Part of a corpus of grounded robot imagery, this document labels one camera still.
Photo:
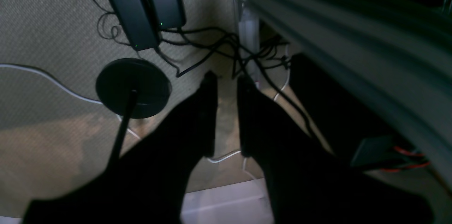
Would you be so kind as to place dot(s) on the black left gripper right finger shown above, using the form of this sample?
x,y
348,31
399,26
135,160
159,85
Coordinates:
x,y
308,185

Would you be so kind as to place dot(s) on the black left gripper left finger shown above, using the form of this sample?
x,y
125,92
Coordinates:
x,y
148,183

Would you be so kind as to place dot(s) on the black round stand base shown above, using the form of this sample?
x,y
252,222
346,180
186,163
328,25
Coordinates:
x,y
139,80

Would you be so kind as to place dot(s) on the black power adapter brick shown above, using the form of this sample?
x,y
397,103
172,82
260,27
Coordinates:
x,y
138,22

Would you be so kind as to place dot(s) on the grey aluminium table frame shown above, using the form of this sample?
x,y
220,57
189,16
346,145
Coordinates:
x,y
393,55

